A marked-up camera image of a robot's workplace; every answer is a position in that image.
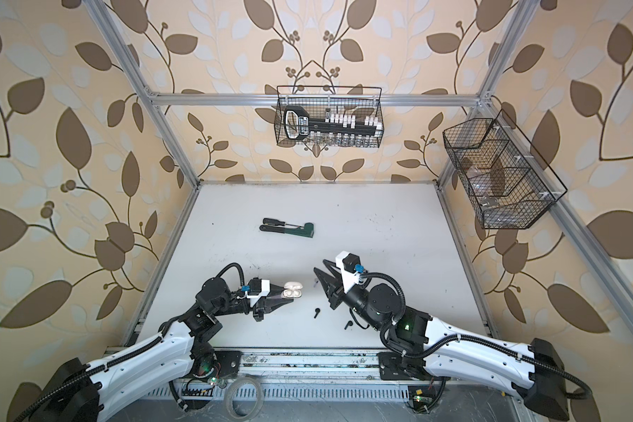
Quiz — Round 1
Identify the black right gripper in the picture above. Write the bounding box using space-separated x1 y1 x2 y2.
317 258 385 333

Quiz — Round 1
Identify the cream earbud charging case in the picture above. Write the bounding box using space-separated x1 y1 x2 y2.
283 281 303 299

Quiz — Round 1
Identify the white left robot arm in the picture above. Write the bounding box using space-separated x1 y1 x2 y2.
15 263 302 421

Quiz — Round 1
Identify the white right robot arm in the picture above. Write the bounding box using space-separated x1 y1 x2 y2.
314 254 594 421

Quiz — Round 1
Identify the black yellow screwdriver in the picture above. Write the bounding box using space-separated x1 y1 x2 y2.
262 218 297 228

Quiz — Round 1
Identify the grey tape roll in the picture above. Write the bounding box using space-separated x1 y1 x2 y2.
223 376 265 421

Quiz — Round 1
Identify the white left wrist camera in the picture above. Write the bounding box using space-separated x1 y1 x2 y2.
242 278 271 307

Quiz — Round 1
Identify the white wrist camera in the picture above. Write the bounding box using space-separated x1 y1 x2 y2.
242 278 271 307
335 251 364 293

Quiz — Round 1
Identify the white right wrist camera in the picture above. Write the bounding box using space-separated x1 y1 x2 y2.
335 251 364 293

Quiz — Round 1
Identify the green black-handled hand tool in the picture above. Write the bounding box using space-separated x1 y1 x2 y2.
260 223 314 238

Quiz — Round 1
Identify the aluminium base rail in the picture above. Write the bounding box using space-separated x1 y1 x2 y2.
99 346 529 386

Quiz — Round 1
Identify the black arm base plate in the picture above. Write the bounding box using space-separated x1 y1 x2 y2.
192 350 243 382

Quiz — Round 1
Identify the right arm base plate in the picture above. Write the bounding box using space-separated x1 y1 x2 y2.
377 352 450 382

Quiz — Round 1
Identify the socket set rail in basket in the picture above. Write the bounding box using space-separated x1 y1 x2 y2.
278 105 384 141

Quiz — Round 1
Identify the black wire basket back wall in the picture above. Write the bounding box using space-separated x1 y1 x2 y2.
274 84 385 149

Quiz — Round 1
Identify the black wire basket wall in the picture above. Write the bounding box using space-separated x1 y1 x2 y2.
442 110 568 230
274 84 385 149

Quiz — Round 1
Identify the black wire basket right wall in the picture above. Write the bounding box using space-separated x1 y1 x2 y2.
442 110 568 230

